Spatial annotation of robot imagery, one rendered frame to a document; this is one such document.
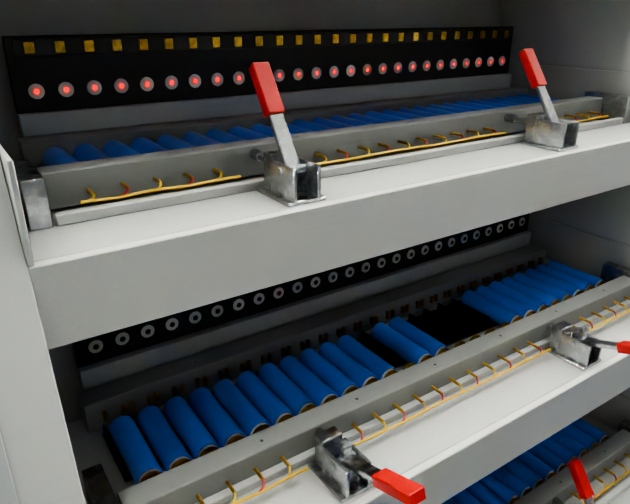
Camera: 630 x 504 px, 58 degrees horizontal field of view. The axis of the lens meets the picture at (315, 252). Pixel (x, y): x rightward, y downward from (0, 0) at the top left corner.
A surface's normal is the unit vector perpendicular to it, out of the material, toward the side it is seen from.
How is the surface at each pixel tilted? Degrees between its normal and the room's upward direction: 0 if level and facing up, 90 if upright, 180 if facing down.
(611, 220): 90
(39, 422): 90
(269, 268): 108
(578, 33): 90
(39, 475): 90
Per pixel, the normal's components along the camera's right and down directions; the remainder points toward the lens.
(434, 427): 0.00, -0.92
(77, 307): 0.56, 0.32
